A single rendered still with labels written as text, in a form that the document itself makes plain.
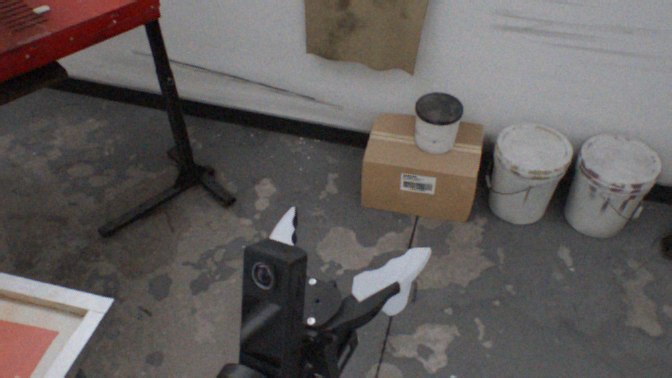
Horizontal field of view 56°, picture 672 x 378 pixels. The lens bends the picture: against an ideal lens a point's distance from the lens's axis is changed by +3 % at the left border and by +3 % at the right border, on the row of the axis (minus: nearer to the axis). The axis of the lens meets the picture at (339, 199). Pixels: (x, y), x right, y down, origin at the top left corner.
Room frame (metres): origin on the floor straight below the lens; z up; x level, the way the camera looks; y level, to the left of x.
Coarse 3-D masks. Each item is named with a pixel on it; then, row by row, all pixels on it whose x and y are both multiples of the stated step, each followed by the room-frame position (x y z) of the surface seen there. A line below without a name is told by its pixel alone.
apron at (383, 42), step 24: (312, 0) 2.38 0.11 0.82; (336, 0) 2.34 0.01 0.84; (360, 0) 2.34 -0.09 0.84; (384, 0) 2.28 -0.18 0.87; (408, 0) 2.28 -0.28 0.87; (312, 24) 2.39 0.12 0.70; (336, 24) 2.34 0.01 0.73; (360, 24) 2.33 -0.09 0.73; (384, 24) 2.27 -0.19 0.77; (408, 24) 2.28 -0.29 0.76; (312, 48) 2.39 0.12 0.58; (336, 48) 2.34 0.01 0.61; (360, 48) 2.33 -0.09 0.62; (384, 48) 2.27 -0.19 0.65; (408, 48) 2.27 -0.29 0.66; (408, 72) 2.25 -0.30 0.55
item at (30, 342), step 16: (0, 320) 0.74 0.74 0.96; (0, 336) 0.70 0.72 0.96; (16, 336) 0.70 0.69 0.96; (32, 336) 0.70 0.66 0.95; (48, 336) 0.70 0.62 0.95; (0, 352) 0.67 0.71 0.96; (16, 352) 0.67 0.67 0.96; (32, 352) 0.67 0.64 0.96; (0, 368) 0.63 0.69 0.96; (16, 368) 0.63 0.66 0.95; (32, 368) 0.63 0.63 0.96
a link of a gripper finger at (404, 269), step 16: (400, 256) 0.34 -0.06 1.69; (416, 256) 0.34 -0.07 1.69; (368, 272) 0.33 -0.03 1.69; (384, 272) 0.33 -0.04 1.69; (400, 272) 0.32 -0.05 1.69; (416, 272) 0.33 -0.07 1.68; (352, 288) 0.31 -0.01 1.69; (368, 288) 0.31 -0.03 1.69; (400, 288) 0.31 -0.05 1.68; (400, 304) 0.32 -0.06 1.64
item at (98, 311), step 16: (0, 288) 0.80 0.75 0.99; (16, 288) 0.80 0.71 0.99; (32, 288) 0.80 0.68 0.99; (48, 288) 0.80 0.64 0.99; (64, 288) 0.80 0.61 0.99; (48, 304) 0.77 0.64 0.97; (64, 304) 0.76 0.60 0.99; (80, 304) 0.76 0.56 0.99; (96, 304) 0.76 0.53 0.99; (112, 304) 0.76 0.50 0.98; (96, 320) 0.72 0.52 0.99; (80, 336) 0.68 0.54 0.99; (96, 336) 0.69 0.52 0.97; (64, 352) 0.64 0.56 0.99; (80, 352) 0.65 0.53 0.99; (64, 368) 0.61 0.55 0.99
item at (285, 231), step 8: (296, 208) 0.43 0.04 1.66; (288, 216) 0.41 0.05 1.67; (296, 216) 0.41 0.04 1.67; (280, 224) 0.40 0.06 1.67; (288, 224) 0.40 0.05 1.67; (296, 224) 0.41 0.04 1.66; (272, 232) 0.39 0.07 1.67; (280, 232) 0.39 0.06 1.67; (288, 232) 0.38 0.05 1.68; (280, 240) 0.38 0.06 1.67; (288, 240) 0.37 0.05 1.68; (296, 240) 0.38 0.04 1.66
